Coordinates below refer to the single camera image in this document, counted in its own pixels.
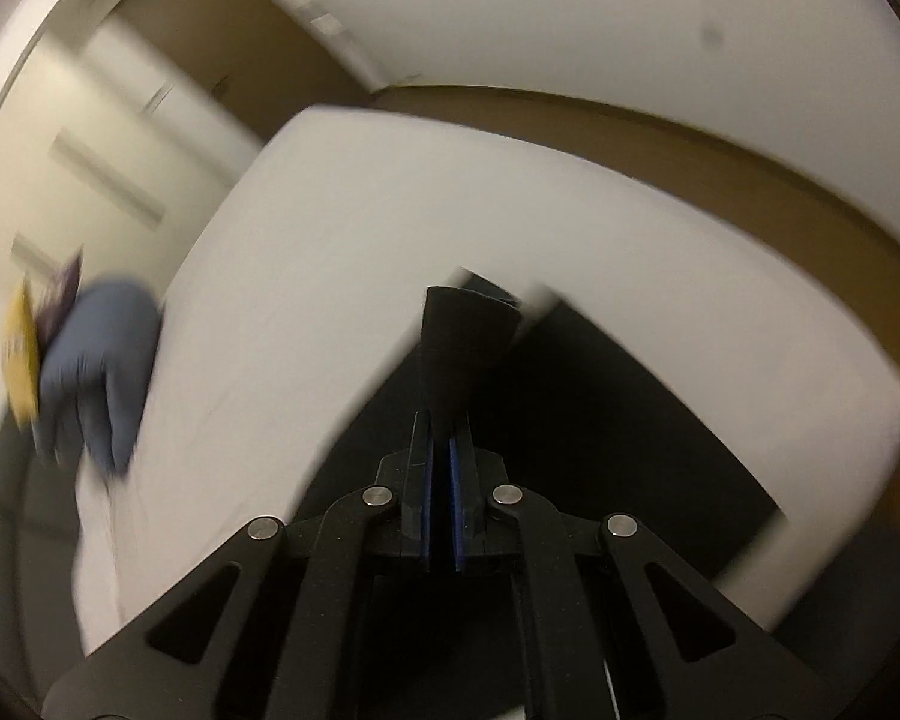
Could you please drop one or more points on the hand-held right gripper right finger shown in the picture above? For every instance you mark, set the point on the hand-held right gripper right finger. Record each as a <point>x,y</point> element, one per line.
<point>459,491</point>

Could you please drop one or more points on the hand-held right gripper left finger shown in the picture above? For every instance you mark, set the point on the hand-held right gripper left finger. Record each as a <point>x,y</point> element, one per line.
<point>424,491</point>

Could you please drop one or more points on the black pants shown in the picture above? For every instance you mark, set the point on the black pants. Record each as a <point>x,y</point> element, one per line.
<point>607,420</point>

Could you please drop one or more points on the person's left hand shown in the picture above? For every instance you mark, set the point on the person's left hand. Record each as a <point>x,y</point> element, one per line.
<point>97,349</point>

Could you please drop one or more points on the white panelled door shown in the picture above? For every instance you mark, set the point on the white panelled door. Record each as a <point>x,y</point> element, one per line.
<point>82,135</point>

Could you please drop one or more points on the white bed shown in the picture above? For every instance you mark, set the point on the white bed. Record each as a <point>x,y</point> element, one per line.
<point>420,202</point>

